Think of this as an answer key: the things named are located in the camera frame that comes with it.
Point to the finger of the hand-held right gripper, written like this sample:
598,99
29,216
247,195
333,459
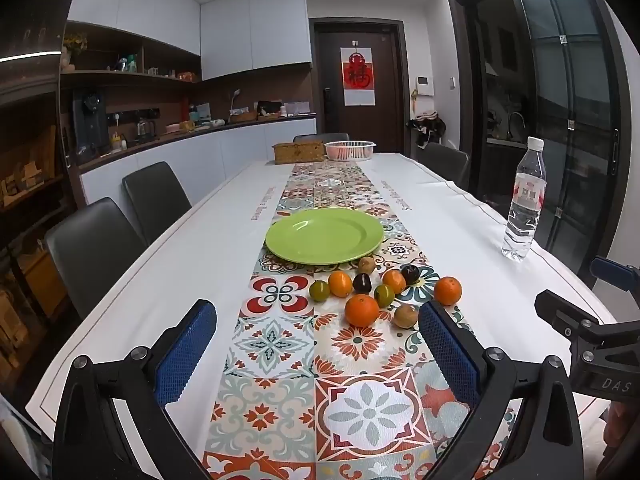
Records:
617,272
557,309

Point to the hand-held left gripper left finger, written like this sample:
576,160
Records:
185,350

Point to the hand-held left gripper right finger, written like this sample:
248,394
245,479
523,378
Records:
447,350

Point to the small orange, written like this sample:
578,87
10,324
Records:
447,291
340,284
394,281

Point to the green tangerine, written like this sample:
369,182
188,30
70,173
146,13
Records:
384,296
319,291

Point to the large orange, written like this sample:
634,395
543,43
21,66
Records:
362,311

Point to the green plate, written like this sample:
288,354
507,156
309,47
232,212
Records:
324,235

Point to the brown kiwi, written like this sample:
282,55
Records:
405,316
366,264

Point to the dark plum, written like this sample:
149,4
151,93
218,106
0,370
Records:
362,283
410,273

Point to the clear plastic water bottle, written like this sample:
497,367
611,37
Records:
522,210

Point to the patterned table runner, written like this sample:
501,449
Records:
300,360

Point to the dark grey chair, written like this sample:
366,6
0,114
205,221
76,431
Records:
155,195
92,255
445,162
320,136

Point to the glass sliding door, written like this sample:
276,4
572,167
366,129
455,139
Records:
565,110

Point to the clear drinking glass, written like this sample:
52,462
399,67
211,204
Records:
328,187

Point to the white counter cabinets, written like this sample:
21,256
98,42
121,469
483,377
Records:
240,150

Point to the white plastic colander basket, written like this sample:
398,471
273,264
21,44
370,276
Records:
349,151

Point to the bags on rack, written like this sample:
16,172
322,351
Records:
427,127

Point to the wicker basket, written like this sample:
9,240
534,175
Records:
299,153

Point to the white desk lamp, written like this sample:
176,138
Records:
235,96

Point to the dark brown door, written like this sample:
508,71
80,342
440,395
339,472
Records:
385,85

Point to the red and white door poster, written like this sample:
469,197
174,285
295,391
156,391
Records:
358,77

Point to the white upper cabinets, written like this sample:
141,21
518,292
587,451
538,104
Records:
250,30

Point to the white wall intercom panel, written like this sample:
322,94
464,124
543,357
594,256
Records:
425,85

